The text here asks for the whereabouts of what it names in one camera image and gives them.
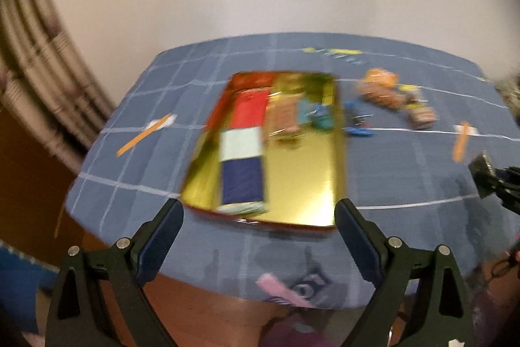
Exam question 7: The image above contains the white navy box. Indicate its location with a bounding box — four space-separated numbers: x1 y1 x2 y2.
217 126 267 216

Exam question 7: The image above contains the blue clear candy wrapper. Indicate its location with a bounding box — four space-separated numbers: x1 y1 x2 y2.
297 99 334 131

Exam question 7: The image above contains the clear fried snack bag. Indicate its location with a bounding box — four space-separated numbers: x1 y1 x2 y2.
357 81 406 111

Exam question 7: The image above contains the orange tape strip right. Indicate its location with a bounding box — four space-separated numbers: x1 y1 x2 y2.
452 122 471 163

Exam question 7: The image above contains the orange tape strip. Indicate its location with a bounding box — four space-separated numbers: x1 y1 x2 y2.
115 113 176 157
452 122 471 163

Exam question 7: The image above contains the orange tape strip left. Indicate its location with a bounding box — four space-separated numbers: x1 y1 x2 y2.
115 113 176 157

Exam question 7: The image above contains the blue grid tablecloth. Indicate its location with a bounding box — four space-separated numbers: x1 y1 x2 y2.
65 33 519 308

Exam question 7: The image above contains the small blue candy packet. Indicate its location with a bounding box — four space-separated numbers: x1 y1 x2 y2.
343 101 374 137

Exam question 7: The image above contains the yellow clear candy packet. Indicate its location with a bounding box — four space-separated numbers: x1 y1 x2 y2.
397 84 427 110

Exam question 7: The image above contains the red gold tin box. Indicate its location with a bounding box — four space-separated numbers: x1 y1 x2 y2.
180 71 345 231

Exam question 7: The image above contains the clear peanut snack bag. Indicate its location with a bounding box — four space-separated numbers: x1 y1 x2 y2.
264 92 303 144

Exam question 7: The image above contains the red snack packet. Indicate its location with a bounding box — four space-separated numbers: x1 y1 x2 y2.
229 88 270 128

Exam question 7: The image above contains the orange snack packet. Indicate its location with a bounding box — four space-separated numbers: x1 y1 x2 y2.
363 68 399 89

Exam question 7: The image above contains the beige curtain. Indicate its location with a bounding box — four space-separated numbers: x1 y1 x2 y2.
1 0 115 173

